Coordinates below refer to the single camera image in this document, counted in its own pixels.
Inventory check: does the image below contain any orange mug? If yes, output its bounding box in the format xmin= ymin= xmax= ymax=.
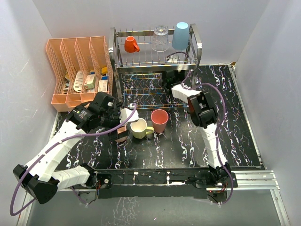
xmin=124 ymin=36 xmax=140 ymax=53

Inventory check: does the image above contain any white pink medicine box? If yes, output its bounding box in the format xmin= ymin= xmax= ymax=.
xmin=98 ymin=80 xmax=108 ymax=93

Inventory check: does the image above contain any metal dish rack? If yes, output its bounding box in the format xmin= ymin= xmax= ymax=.
xmin=109 ymin=24 xmax=202 ymax=109

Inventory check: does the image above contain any green white medicine box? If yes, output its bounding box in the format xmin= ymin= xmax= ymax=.
xmin=84 ymin=74 xmax=96 ymax=89

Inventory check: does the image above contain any light blue plastic cup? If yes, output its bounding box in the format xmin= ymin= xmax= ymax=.
xmin=172 ymin=22 xmax=189 ymax=50

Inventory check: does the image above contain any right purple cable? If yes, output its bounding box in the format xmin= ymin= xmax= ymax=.
xmin=166 ymin=51 xmax=233 ymax=205

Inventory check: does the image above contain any purple cable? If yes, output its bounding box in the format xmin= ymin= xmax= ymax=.
xmin=166 ymin=51 xmax=233 ymax=205
xmin=9 ymin=103 xmax=138 ymax=217

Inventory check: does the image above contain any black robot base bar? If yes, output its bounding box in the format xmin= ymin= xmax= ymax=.
xmin=70 ymin=168 xmax=238 ymax=201

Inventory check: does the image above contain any clear glass cup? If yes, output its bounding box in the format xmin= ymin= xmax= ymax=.
xmin=151 ymin=25 xmax=169 ymax=52

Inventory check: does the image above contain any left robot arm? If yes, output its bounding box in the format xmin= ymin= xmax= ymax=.
xmin=13 ymin=92 xmax=138 ymax=204

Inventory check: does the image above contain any light pink mug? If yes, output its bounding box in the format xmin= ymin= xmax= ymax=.
xmin=114 ymin=126 xmax=130 ymax=143

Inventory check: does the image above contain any dusty pink tumbler cup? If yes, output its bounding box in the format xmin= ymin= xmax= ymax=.
xmin=151 ymin=109 xmax=169 ymax=133

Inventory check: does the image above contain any yellow small box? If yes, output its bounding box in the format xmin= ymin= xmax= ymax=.
xmin=101 ymin=67 xmax=108 ymax=74

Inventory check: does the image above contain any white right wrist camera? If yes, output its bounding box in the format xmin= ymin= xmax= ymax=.
xmin=169 ymin=55 xmax=180 ymax=65

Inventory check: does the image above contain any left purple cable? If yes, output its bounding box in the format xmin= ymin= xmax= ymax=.
xmin=9 ymin=103 xmax=138 ymax=217

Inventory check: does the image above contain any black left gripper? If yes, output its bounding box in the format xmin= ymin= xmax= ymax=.
xmin=99 ymin=103 xmax=130 ymax=140

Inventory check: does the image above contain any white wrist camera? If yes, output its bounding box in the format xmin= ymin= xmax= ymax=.
xmin=169 ymin=55 xmax=180 ymax=65
xmin=119 ymin=108 xmax=139 ymax=123

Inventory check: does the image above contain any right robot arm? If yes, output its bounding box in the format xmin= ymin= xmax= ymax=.
xmin=162 ymin=70 xmax=234 ymax=187

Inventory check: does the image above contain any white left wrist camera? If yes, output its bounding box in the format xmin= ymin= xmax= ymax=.
xmin=119 ymin=108 xmax=139 ymax=123

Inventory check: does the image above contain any peach plastic desk organizer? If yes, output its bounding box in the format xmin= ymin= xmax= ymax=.
xmin=46 ymin=36 xmax=113 ymax=112

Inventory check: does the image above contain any yellow-green mug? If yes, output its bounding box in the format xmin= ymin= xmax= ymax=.
xmin=130 ymin=118 xmax=154 ymax=139

